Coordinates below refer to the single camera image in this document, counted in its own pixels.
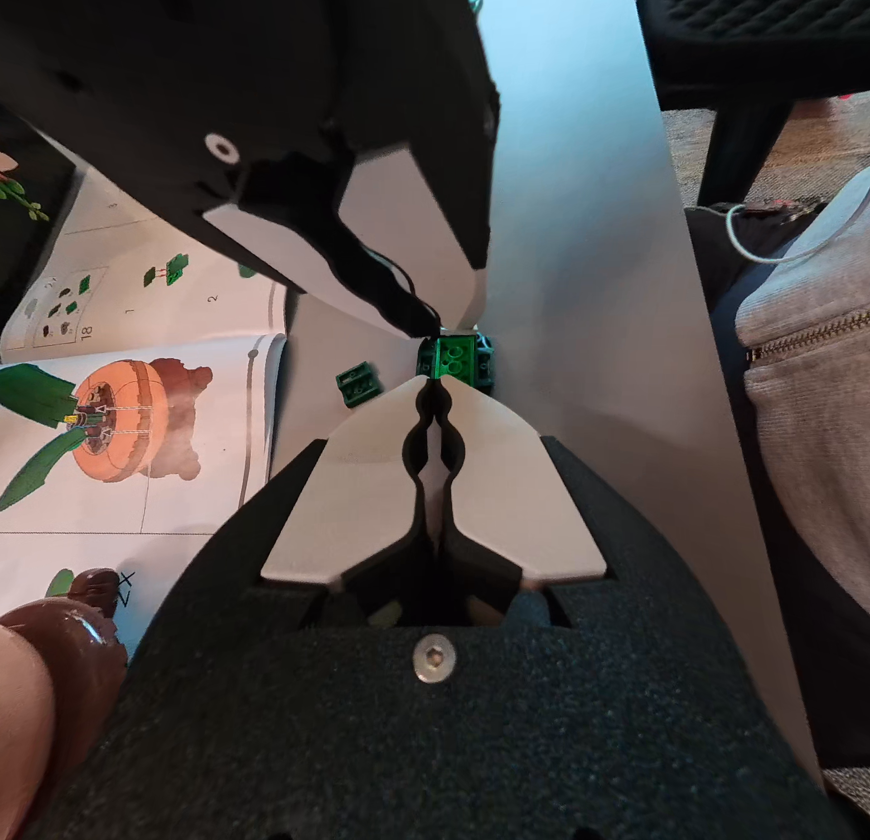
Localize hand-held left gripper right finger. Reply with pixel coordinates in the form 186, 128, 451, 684
435, 375, 608, 592

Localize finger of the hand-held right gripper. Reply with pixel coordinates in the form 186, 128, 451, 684
336, 143, 488, 332
203, 199, 444, 342

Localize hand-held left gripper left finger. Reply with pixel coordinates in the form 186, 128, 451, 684
260, 375, 436, 592

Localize bright green brick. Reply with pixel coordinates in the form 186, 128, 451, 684
435, 337, 477, 383

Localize green oval leaf plate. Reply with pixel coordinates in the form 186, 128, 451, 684
416, 333, 498, 398

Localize white desk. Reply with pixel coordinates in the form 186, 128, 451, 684
268, 0, 827, 796

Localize dark green brick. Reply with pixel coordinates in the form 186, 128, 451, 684
336, 361, 384, 408

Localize instruction booklet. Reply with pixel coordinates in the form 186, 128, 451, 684
0, 167, 290, 657

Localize black product box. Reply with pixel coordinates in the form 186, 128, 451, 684
0, 106, 77, 311

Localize dark pants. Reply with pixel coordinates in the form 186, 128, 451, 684
683, 204, 870, 774

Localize peach brick flower pot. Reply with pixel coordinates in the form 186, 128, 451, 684
0, 568, 130, 840

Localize black chair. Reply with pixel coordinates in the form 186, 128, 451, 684
635, 0, 870, 210

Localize white cord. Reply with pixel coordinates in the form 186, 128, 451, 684
725, 203, 827, 265

